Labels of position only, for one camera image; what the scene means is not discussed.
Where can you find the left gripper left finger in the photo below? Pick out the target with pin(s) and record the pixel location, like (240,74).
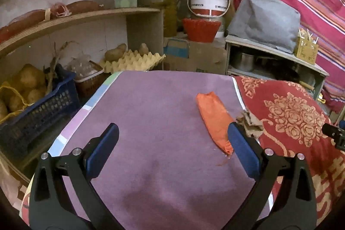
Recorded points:
(50,206)

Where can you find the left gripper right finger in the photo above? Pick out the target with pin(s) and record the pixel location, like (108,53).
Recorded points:
(295,205)

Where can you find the orange plastic wrapper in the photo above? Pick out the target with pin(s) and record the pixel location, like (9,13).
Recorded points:
(216,119)

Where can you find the brown paper ball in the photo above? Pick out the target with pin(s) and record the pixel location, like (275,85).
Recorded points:
(253,126)

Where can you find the red gold patterned mat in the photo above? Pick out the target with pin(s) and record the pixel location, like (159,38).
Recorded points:
(293,123)

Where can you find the dark blue plastic crate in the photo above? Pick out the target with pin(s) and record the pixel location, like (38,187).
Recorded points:
(18,132)

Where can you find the yellow utensil holder box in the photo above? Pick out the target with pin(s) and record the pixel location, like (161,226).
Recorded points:
(306,47)

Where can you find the steel pot in cabinet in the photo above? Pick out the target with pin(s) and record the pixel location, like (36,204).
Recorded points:
(244,62)

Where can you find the grey low shelf cabinet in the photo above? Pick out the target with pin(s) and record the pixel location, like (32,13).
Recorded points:
(273,64)

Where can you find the yellow net bag of potatoes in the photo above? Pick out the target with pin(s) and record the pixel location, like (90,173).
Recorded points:
(24,89)

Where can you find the grey fabric cover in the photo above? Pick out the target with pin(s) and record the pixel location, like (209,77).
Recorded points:
(269,22)

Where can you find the yellow egg tray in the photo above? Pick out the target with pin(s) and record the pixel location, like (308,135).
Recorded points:
(133,61)

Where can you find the red plastic bowl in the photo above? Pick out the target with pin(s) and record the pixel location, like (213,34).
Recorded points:
(202,31)

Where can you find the cardboard box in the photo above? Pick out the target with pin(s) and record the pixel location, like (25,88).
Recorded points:
(182,54)

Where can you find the white plastic bucket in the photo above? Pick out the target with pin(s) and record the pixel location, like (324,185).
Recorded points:
(210,10)

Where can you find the large yellow oil jug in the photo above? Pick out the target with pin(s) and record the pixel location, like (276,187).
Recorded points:
(170,18)

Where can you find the wooden handled pan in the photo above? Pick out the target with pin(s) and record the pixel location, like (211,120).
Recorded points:
(306,86)

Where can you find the wooden wall shelf unit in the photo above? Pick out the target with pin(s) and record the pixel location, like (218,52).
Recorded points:
(35,31)

